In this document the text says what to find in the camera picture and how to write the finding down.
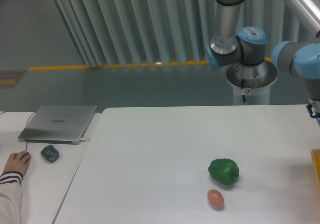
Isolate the green bell pepper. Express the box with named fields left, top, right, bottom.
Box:
left=208, top=158, right=240, bottom=186

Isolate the brown egg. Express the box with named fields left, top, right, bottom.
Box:
left=207, top=189, right=224, bottom=209

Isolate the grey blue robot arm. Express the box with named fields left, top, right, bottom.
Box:
left=205, top=0, right=320, bottom=120

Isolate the person's hand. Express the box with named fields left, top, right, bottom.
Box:
left=3, top=151, right=31, bottom=176

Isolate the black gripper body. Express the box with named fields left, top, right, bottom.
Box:
left=306, top=104, right=320, bottom=122

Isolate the silver closed laptop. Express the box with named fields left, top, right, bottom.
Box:
left=18, top=105, right=97, bottom=144

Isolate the dark grey small device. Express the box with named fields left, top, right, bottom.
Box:
left=40, top=145, right=60, bottom=163

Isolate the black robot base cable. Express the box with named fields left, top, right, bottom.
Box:
left=240, top=78, right=249, bottom=106

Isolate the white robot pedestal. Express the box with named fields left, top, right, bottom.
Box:
left=226, top=60, right=278, bottom=105

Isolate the white striped sleeve forearm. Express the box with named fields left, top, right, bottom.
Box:
left=0, top=172, right=23, bottom=224

